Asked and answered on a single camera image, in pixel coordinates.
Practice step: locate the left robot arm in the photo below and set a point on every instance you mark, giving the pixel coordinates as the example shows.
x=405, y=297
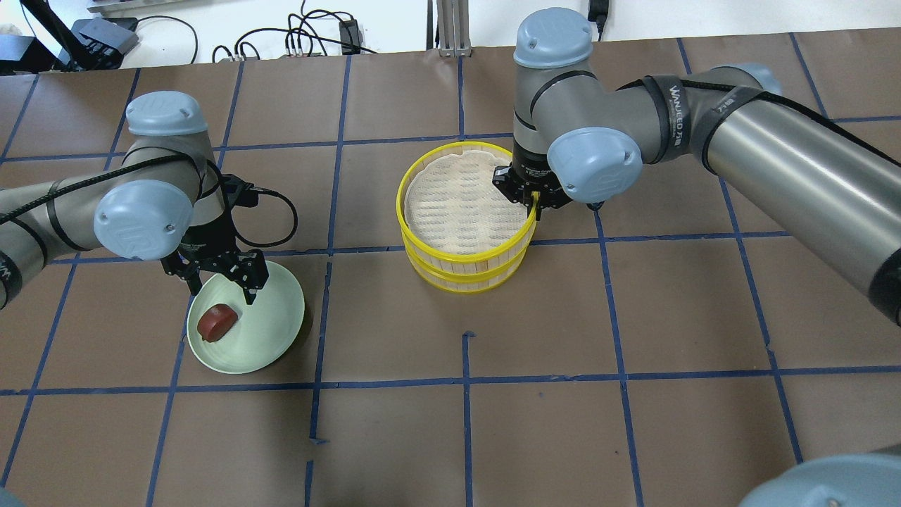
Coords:
x=168, y=202

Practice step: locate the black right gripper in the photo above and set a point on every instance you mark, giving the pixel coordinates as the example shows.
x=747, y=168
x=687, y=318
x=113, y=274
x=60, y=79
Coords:
x=521, y=176

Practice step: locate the aluminium frame post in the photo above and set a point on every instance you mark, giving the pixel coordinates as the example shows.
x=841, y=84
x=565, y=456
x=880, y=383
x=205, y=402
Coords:
x=453, y=28

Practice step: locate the brown bun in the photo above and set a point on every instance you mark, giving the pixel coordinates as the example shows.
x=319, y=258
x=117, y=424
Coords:
x=216, y=322

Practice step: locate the light green plate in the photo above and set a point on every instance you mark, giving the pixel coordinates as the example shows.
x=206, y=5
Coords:
x=263, y=330

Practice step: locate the yellow steamer layer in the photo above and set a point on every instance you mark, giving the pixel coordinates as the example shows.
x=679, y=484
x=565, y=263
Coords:
x=451, y=215
x=467, y=277

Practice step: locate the black power adapter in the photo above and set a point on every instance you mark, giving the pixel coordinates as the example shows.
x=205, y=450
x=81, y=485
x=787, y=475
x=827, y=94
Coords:
x=351, y=38

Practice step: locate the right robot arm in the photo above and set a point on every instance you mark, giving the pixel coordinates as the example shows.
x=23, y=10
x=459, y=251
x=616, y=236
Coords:
x=576, y=142

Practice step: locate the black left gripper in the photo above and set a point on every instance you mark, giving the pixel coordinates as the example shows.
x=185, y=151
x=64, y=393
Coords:
x=202, y=244

